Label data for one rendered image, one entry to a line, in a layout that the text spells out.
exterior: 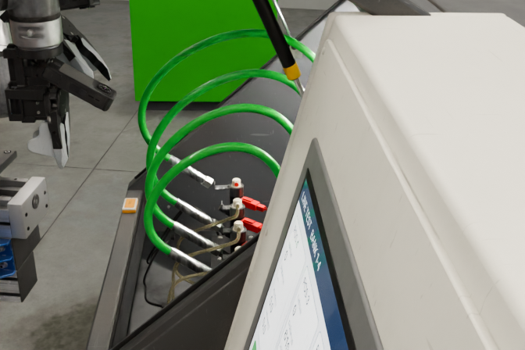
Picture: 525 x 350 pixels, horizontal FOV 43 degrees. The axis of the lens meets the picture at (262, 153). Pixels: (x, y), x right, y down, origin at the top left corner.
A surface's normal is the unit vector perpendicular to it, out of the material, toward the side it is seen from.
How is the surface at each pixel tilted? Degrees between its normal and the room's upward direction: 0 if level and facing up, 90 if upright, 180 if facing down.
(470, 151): 0
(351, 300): 76
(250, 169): 90
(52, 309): 0
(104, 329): 0
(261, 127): 90
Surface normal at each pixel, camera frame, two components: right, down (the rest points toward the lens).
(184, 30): 0.04, 0.43
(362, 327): -0.96, -0.22
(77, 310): 0.02, -0.90
